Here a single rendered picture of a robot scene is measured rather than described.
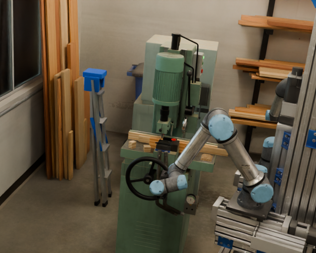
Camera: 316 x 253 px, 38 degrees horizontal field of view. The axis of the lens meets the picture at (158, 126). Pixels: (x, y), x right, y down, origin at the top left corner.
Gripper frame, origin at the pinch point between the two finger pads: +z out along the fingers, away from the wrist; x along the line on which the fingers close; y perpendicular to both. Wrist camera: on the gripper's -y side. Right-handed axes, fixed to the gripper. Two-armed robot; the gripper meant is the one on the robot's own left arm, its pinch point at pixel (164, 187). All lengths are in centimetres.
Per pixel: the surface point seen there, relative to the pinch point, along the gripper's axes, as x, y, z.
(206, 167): 21.1, -17.6, 17.4
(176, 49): -10, -88, 9
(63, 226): -85, 41, 90
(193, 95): 4, -65, 29
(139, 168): -21.1, -10.0, 21.9
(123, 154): -32.4, -16.5, 18.1
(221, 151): 29, -31, 28
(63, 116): -119, -52, 124
